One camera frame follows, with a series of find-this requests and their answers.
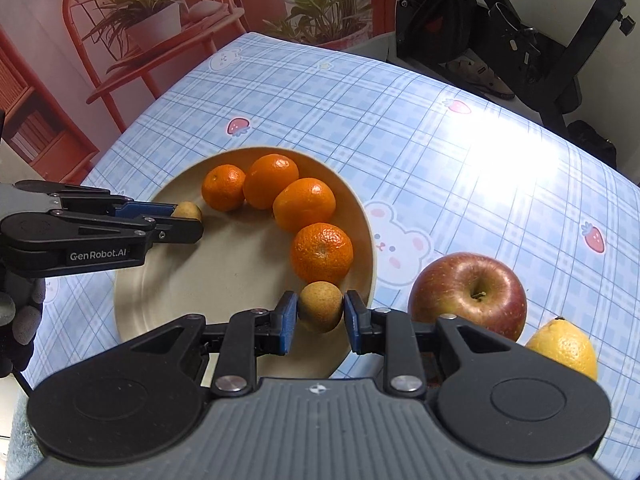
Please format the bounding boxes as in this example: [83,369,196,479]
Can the orange tangerine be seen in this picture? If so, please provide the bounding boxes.
[243,153,300,210]
[201,164,247,212]
[290,222,354,285]
[272,177,337,233]

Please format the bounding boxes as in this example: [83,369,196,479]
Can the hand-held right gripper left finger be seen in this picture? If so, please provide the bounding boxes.
[117,290,300,396]

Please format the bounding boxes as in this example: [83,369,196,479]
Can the blue plaid tablecloth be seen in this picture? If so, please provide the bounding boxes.
[22,31,640,480]

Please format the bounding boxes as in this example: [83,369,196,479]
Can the black exercise bike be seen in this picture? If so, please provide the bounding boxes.
[395,0,640,133]

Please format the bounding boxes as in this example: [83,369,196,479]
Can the small brown round fruit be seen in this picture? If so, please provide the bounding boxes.
[170,201,203,223]
[297,281,346,334]

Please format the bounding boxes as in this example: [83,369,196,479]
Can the light blue fluffy rug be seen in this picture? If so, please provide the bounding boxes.
[0,390,46,480]

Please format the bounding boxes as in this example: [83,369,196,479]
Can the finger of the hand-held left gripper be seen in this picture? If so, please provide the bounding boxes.
[15,180,177,219]
[50,210,205,246]

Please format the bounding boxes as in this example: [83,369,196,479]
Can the person's left hand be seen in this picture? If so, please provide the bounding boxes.
[0,265,47,379]

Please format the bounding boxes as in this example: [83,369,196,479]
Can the yellow lemon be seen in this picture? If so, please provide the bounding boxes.
[525,316,599,382]

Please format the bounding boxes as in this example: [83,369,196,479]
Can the beige round plate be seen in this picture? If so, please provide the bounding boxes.
[113,146,376,381]

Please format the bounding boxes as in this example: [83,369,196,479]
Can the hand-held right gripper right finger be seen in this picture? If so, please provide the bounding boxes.
[344,289,527,395]

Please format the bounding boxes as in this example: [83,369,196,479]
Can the beige sneakers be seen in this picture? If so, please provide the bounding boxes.
[445,57,516,101]

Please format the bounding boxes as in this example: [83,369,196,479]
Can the black shoes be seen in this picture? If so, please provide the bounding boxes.
[567,120,618,168]

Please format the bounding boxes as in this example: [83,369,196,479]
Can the printed wall backdrop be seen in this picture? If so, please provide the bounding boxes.
[0,0,398,186]

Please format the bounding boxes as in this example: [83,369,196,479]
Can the red apple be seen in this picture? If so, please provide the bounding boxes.
[407,251,528,343]

